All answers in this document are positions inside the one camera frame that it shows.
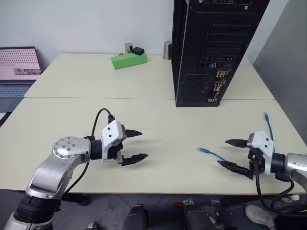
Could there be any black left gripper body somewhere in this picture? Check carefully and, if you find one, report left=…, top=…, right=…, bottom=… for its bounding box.
left=107, top=124, right=128, bottom=166

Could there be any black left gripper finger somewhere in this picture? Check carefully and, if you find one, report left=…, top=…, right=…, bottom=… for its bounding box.
left=125, top=129, right=143, bottom=138
left=121, top=153, right=149, bottom=167

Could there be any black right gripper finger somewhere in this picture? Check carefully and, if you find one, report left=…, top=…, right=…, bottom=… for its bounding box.
left=216, top=160, right=254, bottom=179
left=224, top=138, right=248, bottom=149

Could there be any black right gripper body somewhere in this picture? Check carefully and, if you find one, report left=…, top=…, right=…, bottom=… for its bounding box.
left=245, top=140, right=267, bottom=180

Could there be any white shoe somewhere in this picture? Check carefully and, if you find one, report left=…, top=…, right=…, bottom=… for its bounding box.
left=245, top=204, right=277, bottom=230

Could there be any dark rounded shape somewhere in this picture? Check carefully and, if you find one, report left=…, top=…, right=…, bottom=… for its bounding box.
left=121, top=205, right=149, bottom=230
left=183, top=207, right=218, bottom=230

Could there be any green rectangular block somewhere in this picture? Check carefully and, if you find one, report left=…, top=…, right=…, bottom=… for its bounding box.
left=110, top=52, right=148, bottom=71

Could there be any small black box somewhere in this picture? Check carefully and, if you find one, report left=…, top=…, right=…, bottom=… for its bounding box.
left=132, top=46, right=145, bottom=57

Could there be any silver can with green label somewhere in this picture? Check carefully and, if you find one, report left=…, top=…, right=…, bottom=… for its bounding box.
left=123, top=42, right=134, bottom=55

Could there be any plain silver cylinder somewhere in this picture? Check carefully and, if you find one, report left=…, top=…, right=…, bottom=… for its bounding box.
left=162, top=41, right=173, bottom=61

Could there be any black computer tower case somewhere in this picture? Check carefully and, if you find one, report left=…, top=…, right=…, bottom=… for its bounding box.
left=171, top=0, right=271, bottom=108

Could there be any laptop with pink screen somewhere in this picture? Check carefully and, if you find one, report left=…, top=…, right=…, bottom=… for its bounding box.
left=0, top=46, right=43, bottom=98

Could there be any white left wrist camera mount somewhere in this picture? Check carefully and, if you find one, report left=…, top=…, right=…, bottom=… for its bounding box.
left=100, top=120, right=127, bottom=163

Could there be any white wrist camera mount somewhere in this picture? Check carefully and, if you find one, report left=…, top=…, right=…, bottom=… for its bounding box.
left=100, top=120, right=127, bottom=163
left=247, top=130, right=275, bottom=176

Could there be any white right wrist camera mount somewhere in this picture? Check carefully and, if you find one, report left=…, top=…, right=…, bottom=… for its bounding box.
left=247, top=130, right=275, bottom=176

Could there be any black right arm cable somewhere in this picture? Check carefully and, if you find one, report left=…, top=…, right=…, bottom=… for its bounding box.
left=253, top=165, right=295, bottom=213

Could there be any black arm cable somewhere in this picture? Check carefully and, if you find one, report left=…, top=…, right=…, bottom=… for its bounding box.
left=253, top=165, right=295, bottom=213
left=64, top=109, right=116, bottom=195

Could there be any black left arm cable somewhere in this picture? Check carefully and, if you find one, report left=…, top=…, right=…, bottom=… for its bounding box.
left=64, top=109, right=116, bottom=195

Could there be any blue ethernet cable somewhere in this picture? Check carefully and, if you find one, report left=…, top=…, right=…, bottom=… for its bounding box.
left=196, top=111, right=276, bottom=162

